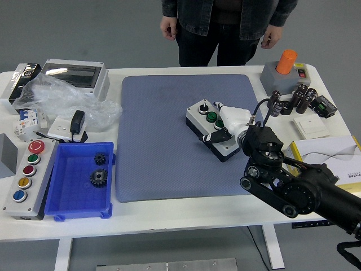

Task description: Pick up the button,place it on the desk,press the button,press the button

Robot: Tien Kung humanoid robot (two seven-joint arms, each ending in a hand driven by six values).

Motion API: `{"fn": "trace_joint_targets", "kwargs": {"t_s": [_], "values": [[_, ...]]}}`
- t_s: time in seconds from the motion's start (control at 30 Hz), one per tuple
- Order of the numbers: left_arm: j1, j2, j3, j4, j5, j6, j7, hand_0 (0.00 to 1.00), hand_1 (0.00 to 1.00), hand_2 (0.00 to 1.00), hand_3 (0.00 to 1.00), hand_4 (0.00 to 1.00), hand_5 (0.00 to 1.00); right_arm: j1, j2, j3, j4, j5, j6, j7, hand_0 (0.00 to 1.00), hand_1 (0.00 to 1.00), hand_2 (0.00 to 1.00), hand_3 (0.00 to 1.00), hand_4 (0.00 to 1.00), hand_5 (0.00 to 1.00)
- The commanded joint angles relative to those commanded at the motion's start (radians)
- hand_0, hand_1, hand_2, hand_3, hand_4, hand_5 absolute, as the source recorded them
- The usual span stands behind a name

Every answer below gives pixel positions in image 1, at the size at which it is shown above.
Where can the person's left hand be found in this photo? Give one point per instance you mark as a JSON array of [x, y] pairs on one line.
[[272, 36]]

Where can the person's right hand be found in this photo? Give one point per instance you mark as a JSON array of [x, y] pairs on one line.
[[168, 26]]

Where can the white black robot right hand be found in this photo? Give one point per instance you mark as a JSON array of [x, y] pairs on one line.
[[234, 118]]

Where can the four-button grey control box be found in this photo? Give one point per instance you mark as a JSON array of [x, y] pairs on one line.
[[197, 113]]

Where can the person's left forearm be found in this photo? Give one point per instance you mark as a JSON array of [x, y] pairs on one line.
[[283, 12]]

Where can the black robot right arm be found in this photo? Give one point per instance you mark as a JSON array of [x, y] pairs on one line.
[[310, 192]]

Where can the person's right forearm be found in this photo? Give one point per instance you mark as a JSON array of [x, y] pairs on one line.
[[170, 8]]

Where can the black desk control panel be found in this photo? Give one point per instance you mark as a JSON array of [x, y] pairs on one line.
[[307, 225]]

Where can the five-button grey control box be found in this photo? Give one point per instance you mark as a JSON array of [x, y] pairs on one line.
[[39, 175]]

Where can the orange cylinder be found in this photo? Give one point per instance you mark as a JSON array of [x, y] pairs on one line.
[[286, 62]]

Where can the dark brown capacitor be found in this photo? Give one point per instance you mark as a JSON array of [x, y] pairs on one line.
[[296, 99], [301, 89], [303, 104], [277, 109], [274, 97], [311, 93]]

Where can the grey base block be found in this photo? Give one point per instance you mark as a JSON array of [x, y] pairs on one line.
[[275, 82]]

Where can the person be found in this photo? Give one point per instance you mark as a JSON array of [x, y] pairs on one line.
[[225, 42]]

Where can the short black capacitor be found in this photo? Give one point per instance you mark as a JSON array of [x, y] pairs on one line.
[[286, 108]]

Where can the grey-blue padded mat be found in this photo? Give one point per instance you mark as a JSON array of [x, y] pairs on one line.
[[169, 141]]

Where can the black module with green terminals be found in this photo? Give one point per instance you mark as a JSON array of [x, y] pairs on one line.
[[324, 105]]

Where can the yellow white carton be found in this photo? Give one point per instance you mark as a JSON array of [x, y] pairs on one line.
[[332, 149]]

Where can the clear plastic bag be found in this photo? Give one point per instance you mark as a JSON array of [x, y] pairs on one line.
[[70, 98]]

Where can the black power adapter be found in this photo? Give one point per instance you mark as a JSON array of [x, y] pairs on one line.
[[77, 121]]

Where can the white table leg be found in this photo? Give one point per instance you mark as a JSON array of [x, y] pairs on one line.
[[63, 254], [273, 248]]

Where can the small black gear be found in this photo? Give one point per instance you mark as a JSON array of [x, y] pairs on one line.
[[100, 159]]

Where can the large black gear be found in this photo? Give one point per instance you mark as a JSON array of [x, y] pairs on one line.
[[99, 178]]

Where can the grey metal plate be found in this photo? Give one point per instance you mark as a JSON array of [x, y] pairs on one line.
[[169, 265]]

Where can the white blue circuit breaker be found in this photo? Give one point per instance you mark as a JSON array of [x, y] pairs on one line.
[[28, 118]]

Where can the white box with black panel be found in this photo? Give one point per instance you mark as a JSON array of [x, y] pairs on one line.
[[8, 84]]

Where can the blue plastic bin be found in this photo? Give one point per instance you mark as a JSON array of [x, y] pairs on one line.
[[73, 197]]

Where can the grey metal block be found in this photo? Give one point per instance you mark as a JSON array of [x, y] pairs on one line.
[[7, 158]]

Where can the white wall switch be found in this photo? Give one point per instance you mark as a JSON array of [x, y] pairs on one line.
[[310, 127]]

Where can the grey enclosure with clear lid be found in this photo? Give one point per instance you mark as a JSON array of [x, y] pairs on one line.
[[73, 74]]

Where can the white wall socket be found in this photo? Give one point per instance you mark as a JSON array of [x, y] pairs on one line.
[[59, 128]]

